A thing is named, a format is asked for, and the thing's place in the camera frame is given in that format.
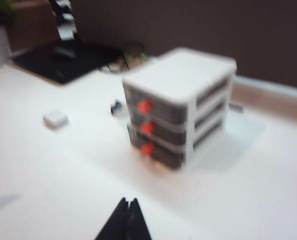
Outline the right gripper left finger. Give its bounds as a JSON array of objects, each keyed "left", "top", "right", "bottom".
[{"left": 94, "top": 197, "right": 131, "bottom": 240}]

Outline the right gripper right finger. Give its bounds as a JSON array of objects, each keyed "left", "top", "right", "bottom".
[{"left": 129, "top": 197, "right": 152, "bottom": 240}]

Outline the smoky drawer with red handle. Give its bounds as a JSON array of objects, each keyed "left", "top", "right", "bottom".
[
  {"left": 127, "top": 109, "right": 227, "bottom": 146},
  {"left": 123, "top": 81, "right": 231, "bottom": 123},
  {"left": 130, "top": 129, "right": 224, "bottom": 171}
]

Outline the white drawer cabinet frame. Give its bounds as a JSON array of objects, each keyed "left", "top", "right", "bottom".
[{"left": 121, "top": 47, "right": 238, "bottom": 172}]

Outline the small black clip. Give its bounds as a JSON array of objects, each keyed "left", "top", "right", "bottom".
[{"left": 110, "top": 99, "right": 126, "bottom": 116}]

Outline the white earbuds case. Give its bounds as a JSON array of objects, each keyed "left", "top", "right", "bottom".
[{"left": 42, "top": 109, "right": 70, "bottom": 131}]

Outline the black mouse pad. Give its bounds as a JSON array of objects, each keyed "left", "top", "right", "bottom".
[{"left": 11, "top": 41, "right": 123, "bottom": 85}]

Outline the black computer mouse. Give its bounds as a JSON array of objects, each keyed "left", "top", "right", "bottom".
[{"left": 51, "top": 45, "right": 77, "bottom": 60}]

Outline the brown desk partition panel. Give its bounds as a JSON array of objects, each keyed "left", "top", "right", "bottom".
[{"left": 72, "top": 0, "right": 297, "bottom": 91}]

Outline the black white striped object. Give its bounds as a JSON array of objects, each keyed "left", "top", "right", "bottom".
[{"left": 49, "top": 0, "right": 81, "bottom": 42}]

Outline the brown cardboard box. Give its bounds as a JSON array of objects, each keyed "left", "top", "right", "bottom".
[{"left": 5, "top": 0, "right": 61, "bottom": 52}]

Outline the black cable bundle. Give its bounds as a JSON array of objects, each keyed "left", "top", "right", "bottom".
[{"left": 97, "top": 42, "right": 146, "bottom": 75}]

